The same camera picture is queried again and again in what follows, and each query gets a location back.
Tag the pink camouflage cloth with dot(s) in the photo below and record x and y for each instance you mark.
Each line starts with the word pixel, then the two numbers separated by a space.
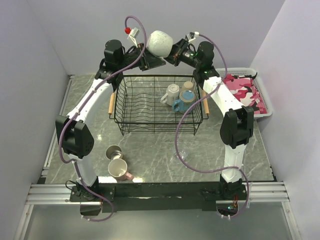
pixel 244 90

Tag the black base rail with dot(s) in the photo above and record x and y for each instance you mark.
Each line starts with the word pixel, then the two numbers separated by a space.
pixel 148 196

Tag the beige mug white inside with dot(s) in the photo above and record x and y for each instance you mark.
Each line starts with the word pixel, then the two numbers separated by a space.
pixel 159 44

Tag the pink mug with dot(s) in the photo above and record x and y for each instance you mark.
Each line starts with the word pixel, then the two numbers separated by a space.
pixel 118 169

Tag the aluminium frame rail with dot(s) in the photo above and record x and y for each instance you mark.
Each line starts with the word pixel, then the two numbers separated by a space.
pixel 48 214

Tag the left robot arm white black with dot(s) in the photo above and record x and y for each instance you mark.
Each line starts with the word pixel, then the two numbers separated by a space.
pixel 75 140

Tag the white faceted mug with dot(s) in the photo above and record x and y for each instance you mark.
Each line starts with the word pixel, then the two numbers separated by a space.
pixel 171 94

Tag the black wire dish rack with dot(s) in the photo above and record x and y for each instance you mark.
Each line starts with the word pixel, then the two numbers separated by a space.
pixel 136 105

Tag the beige handleless cup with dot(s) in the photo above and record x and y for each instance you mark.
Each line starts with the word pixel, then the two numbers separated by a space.
pixel 188 86

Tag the white plastic basket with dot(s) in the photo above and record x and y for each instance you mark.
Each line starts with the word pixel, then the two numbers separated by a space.
pixel 259 84

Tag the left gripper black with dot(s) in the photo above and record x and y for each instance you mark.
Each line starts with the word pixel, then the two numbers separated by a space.
pixel 149 61

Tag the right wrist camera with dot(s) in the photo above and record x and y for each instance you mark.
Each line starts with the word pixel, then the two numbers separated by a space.
pixel 191 36

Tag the blue butterfly mug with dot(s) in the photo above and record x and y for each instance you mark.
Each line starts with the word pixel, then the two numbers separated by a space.
pixel 185 100

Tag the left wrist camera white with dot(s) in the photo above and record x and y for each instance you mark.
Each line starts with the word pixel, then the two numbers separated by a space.
pixel 132 34

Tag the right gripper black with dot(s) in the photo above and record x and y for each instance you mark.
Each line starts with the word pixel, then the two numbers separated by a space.
pixel 177 50

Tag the steel cup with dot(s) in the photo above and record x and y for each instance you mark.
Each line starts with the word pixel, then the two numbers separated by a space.
pixel 114 152

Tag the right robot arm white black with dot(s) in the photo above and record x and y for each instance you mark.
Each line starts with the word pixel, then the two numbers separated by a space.
pixel 238 120

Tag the clear glass cup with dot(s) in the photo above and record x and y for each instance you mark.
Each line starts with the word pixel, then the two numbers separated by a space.
pixel 183 151

